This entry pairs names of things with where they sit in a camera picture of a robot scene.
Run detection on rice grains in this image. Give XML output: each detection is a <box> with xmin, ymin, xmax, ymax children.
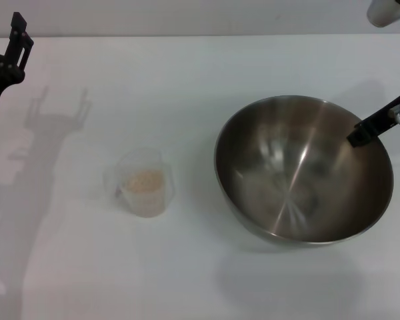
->
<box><xmin>121</xmin><ymin>169</ymin><xmax>166</xmax><ymax>217</ymax></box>

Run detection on clear plastic measuring cup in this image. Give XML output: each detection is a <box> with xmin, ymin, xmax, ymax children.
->
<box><xmin>102</xmin><ymin>149</ymin><xmax>173</xmax><ymax>219</ymax></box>

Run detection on stainless steel mixing bowl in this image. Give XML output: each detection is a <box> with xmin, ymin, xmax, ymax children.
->
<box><xmin>214</xmin><ymin>95</ymin><xmax>395</xmax><ymax>250</ymax></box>

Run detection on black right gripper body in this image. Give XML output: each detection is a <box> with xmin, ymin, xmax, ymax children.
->
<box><xmin>362</xmin><ymin>85</ymin><xmax>400</xmax><ymax>137</ymax></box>

